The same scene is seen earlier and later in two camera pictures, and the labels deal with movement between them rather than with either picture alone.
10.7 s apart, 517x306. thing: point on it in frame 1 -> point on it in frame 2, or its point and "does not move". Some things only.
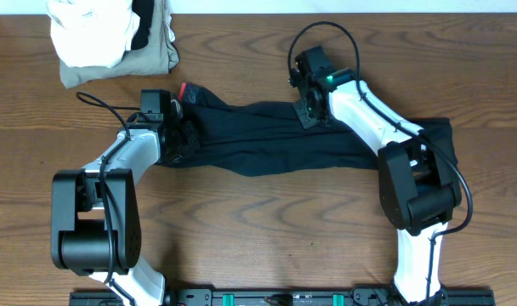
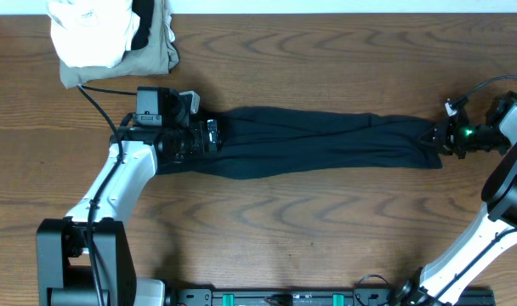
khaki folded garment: [159, 55] does not move
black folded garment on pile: [144, 9] does not move
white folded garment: [93, 33] does not move
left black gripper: [189, 138] -> [213, 136]
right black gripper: [306, 120] -> [441, 133]
